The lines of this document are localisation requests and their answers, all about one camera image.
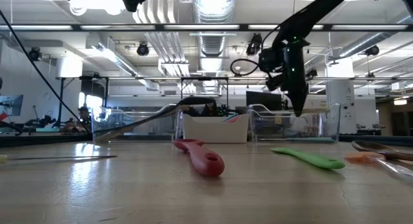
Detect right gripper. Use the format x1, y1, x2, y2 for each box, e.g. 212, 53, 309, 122
274, 36, 310, 117

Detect green silicone spatula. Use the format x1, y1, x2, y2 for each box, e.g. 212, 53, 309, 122
270, 147, 347, 170

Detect teal silicone spatula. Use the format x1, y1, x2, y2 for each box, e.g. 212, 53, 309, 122
221, 112, 239, 123

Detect brown wooden spoon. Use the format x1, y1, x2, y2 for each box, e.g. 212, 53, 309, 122
350, 140, 413, 162

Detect orange brush clear handle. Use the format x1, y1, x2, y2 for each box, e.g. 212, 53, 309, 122
344, 152, 413, 181

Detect red slotted spoon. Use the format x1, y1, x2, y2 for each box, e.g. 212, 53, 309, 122
172, 138, 226, 178

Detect wooden fork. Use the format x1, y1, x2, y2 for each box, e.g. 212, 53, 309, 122
94, 128, 136, 143

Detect cream-handled knife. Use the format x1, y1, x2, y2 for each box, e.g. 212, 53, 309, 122
0, 154, 119, 164

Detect black monitor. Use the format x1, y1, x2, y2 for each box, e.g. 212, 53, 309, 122
245, 90, 284, 112

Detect white column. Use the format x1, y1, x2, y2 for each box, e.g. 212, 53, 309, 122
325, 57, 356, 135

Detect clear plastic bin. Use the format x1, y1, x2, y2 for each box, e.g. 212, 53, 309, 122
247, 103, 342, 143
91, 103, 183, 143

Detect background black equipment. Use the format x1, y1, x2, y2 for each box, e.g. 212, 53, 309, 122
185, 104, 227, 117

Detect white plastic bin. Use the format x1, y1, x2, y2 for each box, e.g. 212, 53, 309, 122
181, 113, 251, 144

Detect black metal rack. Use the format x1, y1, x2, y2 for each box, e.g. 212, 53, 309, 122
56, 76, 110, 128
179, 76, 230, 101

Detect black ladle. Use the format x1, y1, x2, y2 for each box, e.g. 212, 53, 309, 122
95, 96, 216, 141

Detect white ceiling pipes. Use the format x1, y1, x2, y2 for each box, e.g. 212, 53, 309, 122
132, 0, 197, 94

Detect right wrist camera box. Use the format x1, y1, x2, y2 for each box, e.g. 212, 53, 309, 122
259, 47, 285, 92

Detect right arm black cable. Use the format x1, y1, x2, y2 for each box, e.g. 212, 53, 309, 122
230, 58, 261, 77

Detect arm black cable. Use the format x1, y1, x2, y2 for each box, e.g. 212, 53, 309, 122
230, 58, 261, 77
0, 9, 93, 134

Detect silver ceiling duct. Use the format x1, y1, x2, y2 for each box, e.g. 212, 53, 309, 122
337, 15, 413, 59
192, 0, 237, 96

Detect black overhead frame beam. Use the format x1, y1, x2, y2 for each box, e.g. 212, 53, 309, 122
0, 23, 413, 33

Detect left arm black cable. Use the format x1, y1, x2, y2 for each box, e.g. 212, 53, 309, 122
0, 9, 93, 134

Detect black table frame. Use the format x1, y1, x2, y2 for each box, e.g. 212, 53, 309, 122
0, 132, 413, 148

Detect wall screen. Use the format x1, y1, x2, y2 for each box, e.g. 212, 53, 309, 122
0, 94, 25, 117

